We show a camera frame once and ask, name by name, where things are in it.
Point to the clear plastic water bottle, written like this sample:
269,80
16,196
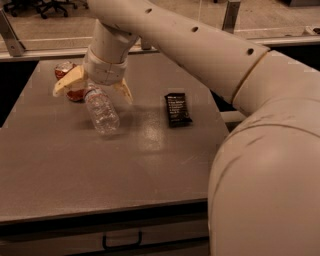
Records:
101,110

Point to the left metal glass bracket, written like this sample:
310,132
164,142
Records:
13,44

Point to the red coke can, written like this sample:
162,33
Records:
76,92

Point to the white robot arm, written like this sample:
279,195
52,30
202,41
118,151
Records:
264,185

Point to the black snack bar packet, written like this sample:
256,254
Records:
177,110

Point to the metal glass bracket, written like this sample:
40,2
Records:
13,44
145,44
231,14

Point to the grey cabinet drawer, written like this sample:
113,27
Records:
188,238

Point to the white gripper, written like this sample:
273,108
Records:
104,71

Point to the right metal glass bracket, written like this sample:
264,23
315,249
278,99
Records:
231,14

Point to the black office chair base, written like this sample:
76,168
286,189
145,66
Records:
41,6

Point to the grey metal rail beam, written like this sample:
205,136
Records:
232,116

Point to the middle metal glass bracket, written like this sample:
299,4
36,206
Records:
145,44

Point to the black drawer handle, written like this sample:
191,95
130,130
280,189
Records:
121,240

